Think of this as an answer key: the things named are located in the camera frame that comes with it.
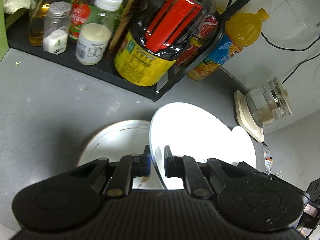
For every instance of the pile of sauce packets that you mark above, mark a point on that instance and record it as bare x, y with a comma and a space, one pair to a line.
268, 162

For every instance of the brown liquid bottle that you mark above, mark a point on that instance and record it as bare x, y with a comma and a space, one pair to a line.
130, 12

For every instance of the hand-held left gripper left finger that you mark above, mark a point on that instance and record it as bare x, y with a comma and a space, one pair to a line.
145, 163

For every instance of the small white jar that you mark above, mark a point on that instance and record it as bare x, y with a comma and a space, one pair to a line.
92, 45

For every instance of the clear shaker jar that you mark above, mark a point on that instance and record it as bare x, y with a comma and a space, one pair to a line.
56, 37

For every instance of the black metal rack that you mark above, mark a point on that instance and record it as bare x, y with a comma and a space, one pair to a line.
87, 70

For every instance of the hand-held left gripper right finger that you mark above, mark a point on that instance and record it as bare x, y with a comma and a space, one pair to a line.
168, 165

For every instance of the cream kettle base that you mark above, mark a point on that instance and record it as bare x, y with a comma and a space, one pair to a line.
246, 127

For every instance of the white deep plate script print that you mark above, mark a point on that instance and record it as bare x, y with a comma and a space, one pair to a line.
190, 130

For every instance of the orange juice bottle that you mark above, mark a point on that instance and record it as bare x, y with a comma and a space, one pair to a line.
240, 30

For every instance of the white top oil spray bottle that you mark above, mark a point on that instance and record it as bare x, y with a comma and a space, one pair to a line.
37, 30

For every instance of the glass electric kettle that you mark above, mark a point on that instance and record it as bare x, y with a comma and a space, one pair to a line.
268, 102

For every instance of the white plate with brown rim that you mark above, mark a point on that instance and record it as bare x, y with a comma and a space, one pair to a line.
112, 140

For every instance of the plain white plate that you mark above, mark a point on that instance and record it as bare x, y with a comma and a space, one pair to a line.
246, 147

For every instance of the green cardboard box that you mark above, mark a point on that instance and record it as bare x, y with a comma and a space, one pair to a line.
3, 35

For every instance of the red label bottle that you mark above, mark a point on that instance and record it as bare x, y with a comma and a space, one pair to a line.
78, 20

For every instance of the white-capped jar of white sauce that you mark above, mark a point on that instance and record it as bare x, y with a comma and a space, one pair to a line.
107, 7

